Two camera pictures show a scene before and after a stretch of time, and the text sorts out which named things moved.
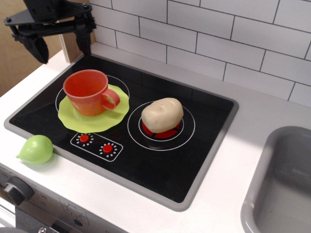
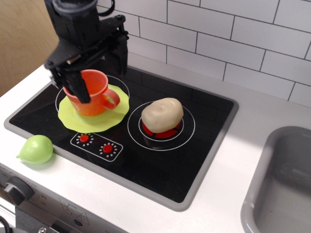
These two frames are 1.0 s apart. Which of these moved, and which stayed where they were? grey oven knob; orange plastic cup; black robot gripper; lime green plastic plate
Moved: black robot gripper
Stayed: lime green plastic plate; grey oven knob; orange plastic cup
